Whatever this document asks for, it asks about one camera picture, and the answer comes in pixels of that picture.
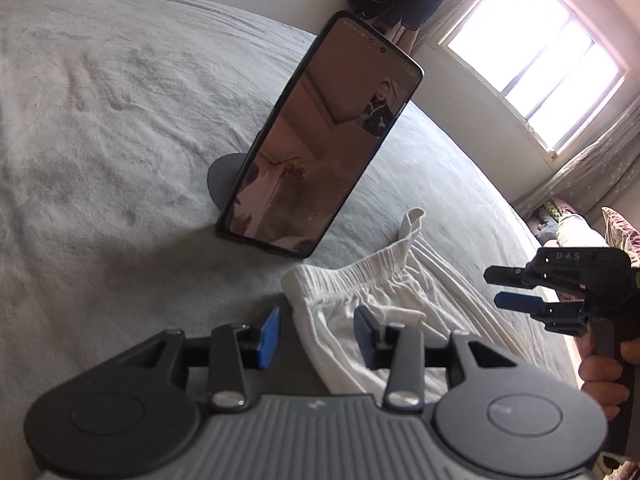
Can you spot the folded beige and pink quilt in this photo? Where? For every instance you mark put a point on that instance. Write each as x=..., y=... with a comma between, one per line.
x=580, y=230

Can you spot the black smartphone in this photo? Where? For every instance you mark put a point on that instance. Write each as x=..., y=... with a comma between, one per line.
x=320, y=135

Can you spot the person's right hand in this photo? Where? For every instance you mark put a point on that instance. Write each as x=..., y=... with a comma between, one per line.
x=602, y=382

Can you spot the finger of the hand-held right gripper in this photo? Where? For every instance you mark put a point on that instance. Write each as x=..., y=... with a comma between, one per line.
x=510, y=276
x=520, y=302

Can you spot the grey round phone stand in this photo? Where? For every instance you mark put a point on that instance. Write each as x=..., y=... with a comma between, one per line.
x=225, y=180

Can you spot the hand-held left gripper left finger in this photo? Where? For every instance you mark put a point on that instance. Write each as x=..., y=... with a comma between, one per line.
x=269, y=337

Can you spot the white pants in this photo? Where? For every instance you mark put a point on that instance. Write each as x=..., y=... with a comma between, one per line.
x=400, y=290

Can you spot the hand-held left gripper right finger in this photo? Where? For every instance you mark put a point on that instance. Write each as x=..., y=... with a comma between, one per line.
x=364, y=337

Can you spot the window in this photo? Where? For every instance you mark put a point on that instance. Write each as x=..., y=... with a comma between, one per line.
x=535, y=55

